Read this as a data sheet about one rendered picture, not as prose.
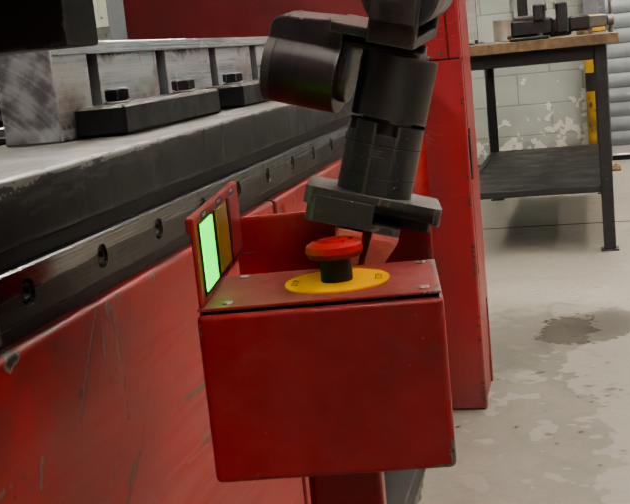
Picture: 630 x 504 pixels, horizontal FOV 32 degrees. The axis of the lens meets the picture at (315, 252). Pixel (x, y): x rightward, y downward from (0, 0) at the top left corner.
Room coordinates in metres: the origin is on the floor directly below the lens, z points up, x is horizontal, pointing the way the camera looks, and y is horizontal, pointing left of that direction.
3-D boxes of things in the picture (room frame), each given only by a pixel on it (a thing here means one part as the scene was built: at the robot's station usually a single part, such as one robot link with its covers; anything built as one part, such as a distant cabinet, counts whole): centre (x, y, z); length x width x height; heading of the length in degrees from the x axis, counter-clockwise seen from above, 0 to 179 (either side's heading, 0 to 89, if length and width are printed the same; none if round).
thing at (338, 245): (0.73, -0.01, 0.79); 0.04 x 0.04 x 0.04
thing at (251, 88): (1.61, 0.06, 0.89); 0.30 x 0.05 x 0.03; 166
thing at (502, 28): (5.60, -1.23, 0.96); 1.11 x 0.53 x 0.12; 165
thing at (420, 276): (0.78, -0.01, 0.75); 0.20 x 0.16 x 0.18; 175
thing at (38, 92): (1.87, 0.06, 0.92); 1.67 x 0.06 x 0.10; 166
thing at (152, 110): (1.22, 0.16, 0.89); 0.30 x 0.05 x 0.03; 166
